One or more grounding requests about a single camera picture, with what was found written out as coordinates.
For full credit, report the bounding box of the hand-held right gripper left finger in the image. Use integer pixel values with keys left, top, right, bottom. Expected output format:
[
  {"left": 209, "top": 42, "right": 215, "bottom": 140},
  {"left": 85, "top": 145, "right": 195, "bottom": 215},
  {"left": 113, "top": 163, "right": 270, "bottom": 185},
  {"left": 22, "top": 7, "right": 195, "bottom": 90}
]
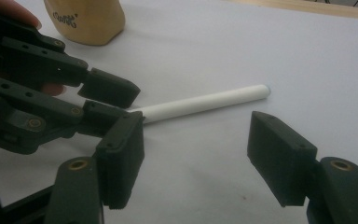
[{"left": 94, "top": 110, "right": 145, "bottom": 210}]

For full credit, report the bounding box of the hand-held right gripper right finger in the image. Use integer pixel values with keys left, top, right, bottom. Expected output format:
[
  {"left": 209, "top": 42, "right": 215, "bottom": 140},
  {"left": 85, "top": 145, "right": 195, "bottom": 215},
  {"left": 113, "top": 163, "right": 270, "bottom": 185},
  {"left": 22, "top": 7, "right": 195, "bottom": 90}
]
[{"left": 247, "top": 110, "right": 319, "bottom": 208}]

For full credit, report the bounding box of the wooden pen holder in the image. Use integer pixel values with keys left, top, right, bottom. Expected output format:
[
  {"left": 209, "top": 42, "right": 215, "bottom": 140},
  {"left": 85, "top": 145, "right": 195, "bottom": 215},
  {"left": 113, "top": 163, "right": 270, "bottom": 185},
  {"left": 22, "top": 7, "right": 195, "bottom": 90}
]
[{"left": 43, "top": 0, "right": 127, "bottom": 47}]

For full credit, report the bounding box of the thin white tube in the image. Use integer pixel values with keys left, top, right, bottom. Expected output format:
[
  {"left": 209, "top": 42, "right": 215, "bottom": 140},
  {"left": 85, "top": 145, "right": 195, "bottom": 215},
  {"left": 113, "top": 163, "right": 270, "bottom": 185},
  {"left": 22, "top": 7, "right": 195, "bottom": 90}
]
[{"left": 126, "top": 83, "right": 272, "bottom": 125}]

